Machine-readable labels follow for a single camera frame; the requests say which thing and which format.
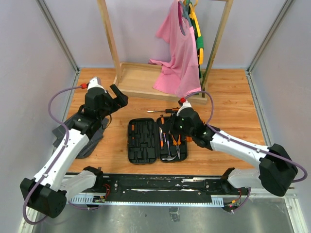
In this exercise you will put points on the silver orange utility knife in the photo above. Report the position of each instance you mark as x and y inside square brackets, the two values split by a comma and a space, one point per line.
[161, 138]

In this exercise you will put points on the pink t-shirt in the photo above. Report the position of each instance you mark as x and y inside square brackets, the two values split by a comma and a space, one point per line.
[180, 75]

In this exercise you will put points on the green yellow hangers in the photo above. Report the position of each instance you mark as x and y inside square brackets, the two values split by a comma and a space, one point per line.
[190, 11]

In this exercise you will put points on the wooden clothes rack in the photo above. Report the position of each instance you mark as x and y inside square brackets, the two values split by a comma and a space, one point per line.
[136, 79]

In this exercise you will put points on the grey cable duct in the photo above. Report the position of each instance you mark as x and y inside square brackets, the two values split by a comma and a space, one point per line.
[96, 200]

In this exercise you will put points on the orange black pliers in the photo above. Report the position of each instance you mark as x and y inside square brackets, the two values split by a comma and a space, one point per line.
[177, 143]

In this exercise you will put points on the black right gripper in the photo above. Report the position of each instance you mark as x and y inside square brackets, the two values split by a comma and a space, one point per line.
[172, 123]

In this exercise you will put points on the small orange black screwdriver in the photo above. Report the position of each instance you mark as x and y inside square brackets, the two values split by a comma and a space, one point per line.
[162, 125]

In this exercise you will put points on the right aluminium frame post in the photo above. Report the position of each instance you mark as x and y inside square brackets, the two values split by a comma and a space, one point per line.
[272, 30]

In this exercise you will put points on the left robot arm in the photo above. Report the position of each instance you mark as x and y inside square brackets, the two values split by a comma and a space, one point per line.
[47, 192]

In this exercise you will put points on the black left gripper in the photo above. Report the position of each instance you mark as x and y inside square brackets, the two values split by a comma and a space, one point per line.
[120, 101]

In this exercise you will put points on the left aluminium frame post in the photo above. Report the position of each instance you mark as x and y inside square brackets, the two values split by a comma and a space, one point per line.
[57, 33]

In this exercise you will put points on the aluminium frame post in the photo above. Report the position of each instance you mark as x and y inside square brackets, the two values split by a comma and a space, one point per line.
[272, 30]
[57, 33]

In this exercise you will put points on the claw hammer black grip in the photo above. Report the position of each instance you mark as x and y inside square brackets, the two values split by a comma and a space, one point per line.
[170, 152]

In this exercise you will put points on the dark grey folded cloth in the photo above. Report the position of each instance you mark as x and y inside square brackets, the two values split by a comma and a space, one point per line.
[87, 150]

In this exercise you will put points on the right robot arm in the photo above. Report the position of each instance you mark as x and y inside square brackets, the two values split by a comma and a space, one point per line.
[273, 168]

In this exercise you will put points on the black plastic tool case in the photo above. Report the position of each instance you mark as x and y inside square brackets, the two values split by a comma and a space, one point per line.
[147, 147]

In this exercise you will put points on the black orange screwdriver handle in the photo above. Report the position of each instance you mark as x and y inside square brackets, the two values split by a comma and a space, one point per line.
[167, 111]

